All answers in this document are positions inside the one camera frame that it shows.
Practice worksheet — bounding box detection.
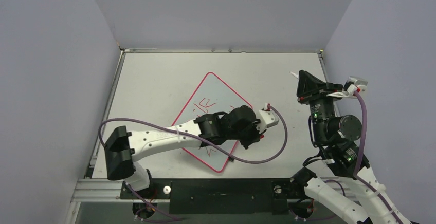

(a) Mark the red capped whiteboard marker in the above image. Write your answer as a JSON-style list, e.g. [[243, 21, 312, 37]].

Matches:
[[289, 71, 299, 79]]

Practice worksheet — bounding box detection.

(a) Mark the pink framed whiteboard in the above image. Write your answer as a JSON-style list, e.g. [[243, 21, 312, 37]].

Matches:
[[172, 72, 252, 173]]

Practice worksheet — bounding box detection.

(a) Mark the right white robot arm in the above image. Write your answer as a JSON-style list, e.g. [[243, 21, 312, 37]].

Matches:
[[290, 70, 410, 223]]

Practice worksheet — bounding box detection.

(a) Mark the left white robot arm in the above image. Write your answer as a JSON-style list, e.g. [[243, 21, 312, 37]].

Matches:
[[103, 105, 277, 198]]

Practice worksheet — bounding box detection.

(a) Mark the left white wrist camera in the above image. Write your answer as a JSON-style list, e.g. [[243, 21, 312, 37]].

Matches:
[[255, 103, 279, 134]]

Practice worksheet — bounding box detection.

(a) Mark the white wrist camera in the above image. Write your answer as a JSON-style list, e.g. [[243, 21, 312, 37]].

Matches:
[[255, 103, 279, 134], [327, 76, 368, 99]]

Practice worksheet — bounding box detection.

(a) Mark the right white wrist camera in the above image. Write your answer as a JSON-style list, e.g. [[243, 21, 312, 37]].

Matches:
[[327, 76, 368, 99]]

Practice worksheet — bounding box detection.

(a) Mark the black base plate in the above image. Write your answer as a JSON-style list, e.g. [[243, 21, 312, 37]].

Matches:
[[119, 178, 315, 218]]

